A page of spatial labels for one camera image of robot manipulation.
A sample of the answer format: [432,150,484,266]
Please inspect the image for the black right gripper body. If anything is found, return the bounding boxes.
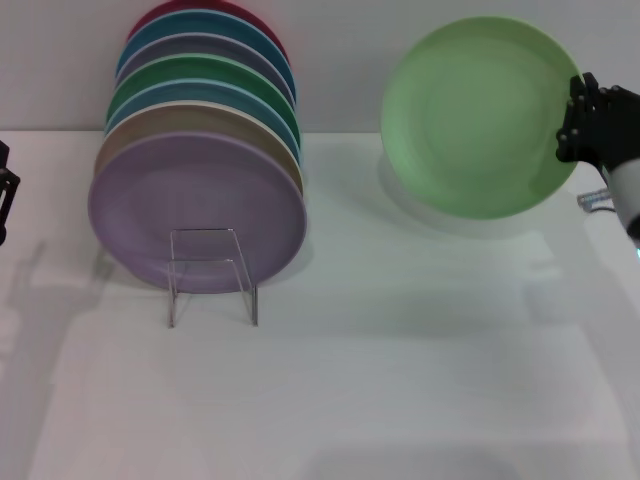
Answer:
[582,85,640,174]

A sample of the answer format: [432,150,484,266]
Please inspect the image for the light green plate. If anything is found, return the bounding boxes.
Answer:
[380,16,584,220]

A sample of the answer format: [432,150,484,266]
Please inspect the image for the lavender plate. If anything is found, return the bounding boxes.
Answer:
[88,131,309,295]

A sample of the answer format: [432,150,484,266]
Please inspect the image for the beige plate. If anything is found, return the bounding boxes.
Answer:
[94,99,305,196]

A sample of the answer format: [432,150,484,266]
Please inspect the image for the light blue plate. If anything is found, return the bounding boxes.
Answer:
[103,77,303,166]

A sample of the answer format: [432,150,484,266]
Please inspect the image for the dark green plate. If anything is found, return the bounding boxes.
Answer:
[105,52,303,146]

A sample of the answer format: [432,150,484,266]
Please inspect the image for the clear plate rack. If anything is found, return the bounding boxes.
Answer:
[167,227,260,329]

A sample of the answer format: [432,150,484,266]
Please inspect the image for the teal blue plate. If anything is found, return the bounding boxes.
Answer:
[117,8,299,104]

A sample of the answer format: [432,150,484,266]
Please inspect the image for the red plate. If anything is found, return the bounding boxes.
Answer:
[125,0,291,64]

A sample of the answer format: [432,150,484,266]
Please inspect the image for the grey purple plate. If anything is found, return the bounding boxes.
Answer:
[115,32,296,106]

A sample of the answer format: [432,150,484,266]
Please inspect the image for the right gripper cable connector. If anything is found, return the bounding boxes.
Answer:
[577,191,615,214]

